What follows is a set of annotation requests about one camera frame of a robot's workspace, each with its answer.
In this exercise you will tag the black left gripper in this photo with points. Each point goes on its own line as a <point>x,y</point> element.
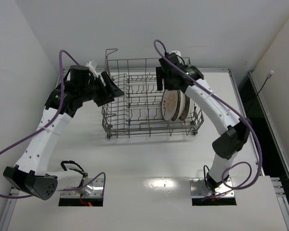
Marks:
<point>102,89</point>

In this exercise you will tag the white plate orange sunburst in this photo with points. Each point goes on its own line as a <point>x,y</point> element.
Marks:
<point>169,104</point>

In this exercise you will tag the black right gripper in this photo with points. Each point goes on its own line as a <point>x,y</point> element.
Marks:
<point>159,78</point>

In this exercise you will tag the black wall cable white plug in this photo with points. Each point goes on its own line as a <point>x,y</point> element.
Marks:
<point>268,76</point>

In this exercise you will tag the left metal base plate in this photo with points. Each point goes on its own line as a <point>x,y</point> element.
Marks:
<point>94,190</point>

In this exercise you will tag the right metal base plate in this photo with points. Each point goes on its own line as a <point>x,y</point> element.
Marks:
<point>199,190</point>

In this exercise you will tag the metal base plate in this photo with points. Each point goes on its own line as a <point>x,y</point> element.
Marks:
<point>94,190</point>
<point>199,190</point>

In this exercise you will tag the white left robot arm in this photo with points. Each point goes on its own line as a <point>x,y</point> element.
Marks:
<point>30,174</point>

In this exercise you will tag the grey wire dish rack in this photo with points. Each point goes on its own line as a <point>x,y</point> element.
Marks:
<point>138,112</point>

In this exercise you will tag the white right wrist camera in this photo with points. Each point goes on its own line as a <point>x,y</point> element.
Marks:
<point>177,53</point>

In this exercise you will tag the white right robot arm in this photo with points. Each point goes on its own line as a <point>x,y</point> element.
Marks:
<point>233,132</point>

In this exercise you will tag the aluminium frame rail right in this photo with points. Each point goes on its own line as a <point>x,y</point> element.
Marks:
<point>274,163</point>

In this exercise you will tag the floral plate brown rim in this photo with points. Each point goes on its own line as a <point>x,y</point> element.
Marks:
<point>179,106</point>
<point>188,108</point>

